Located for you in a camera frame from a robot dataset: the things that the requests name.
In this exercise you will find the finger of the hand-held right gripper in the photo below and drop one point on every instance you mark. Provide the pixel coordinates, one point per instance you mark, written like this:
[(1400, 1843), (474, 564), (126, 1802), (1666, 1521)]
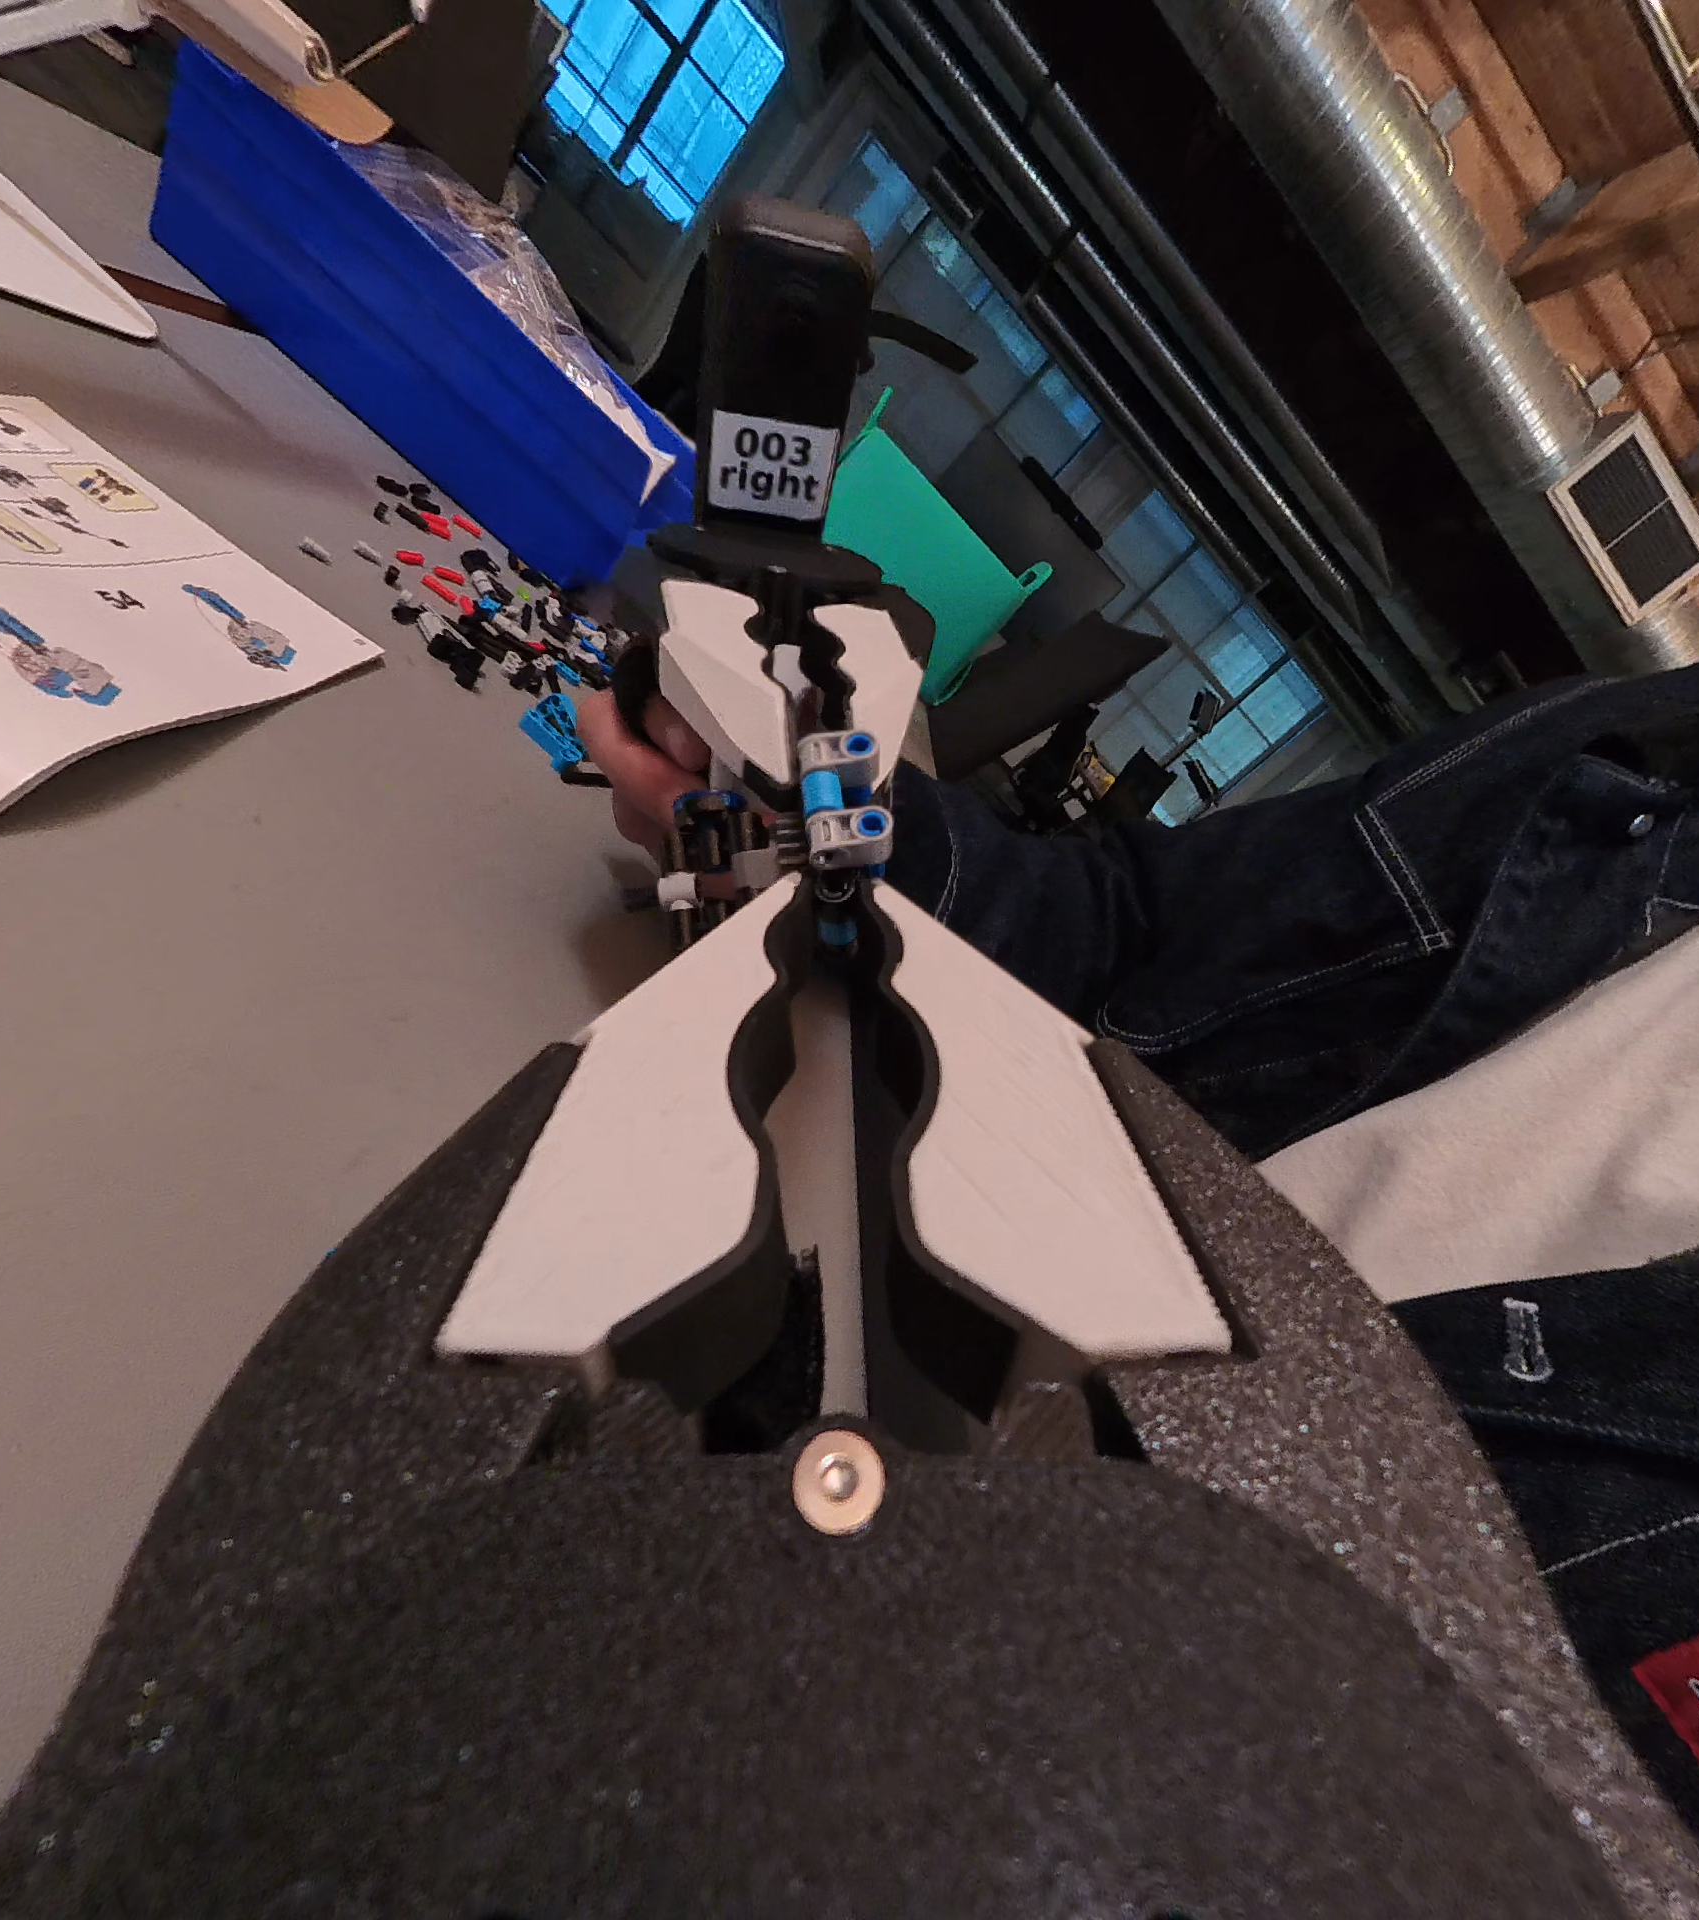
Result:
[(714, 660), (892, 675)]

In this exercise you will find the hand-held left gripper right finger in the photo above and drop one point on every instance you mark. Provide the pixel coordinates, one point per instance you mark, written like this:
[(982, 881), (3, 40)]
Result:
[(1060, 1171)]

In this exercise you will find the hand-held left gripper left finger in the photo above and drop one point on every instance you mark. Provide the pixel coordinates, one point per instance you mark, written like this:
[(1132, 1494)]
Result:
[(610, 1171)]

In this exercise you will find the blue tracked toy assembly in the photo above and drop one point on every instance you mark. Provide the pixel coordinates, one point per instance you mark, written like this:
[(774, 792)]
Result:
[(834, 795)]

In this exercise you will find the person's right forearm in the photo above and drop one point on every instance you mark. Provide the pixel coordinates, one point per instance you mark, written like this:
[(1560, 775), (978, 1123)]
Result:
[(1060, 930)]

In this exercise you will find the grey desk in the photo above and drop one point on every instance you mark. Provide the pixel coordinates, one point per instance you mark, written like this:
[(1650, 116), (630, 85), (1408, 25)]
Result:
[(188, 1125)]

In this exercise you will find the person's right hand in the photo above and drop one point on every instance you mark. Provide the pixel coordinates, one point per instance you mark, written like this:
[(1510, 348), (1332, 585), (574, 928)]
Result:
[(646, 781)]

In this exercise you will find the teal plastic case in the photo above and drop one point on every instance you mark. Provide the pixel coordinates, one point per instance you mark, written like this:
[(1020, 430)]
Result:
[(924, 555)]

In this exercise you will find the pile of small building pieces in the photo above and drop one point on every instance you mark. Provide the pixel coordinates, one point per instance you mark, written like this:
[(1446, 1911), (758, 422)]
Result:
[(488, 615)]

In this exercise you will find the crumpled clear plastic wrappers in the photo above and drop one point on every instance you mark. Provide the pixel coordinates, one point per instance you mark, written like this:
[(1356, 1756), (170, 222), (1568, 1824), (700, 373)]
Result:
[(534, 314)]

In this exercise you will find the large paned window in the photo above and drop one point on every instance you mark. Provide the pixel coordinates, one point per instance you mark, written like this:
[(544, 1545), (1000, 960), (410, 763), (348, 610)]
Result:
[(670, 91)]

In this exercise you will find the blue plastic bin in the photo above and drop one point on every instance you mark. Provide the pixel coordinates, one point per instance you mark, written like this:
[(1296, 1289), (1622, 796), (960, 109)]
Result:
[(384, 330)]

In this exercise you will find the black divider panel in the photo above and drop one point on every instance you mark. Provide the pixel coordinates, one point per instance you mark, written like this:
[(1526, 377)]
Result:
[(444, 74)]

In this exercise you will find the person's white shirt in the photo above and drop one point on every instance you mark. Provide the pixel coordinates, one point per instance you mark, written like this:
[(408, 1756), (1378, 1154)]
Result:
[(1540, 1141)]

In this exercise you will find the open instruction booklet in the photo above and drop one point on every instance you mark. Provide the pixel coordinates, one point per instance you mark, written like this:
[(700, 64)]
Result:
[(69, 601)]

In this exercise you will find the white vent grille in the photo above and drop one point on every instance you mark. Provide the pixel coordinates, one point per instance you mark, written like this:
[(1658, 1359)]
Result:
[(1632, 519)]

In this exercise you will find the silver ventilation duct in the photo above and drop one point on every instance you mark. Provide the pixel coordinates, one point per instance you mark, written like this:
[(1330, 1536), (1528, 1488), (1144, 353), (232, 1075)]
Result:
[(1420, 254)]

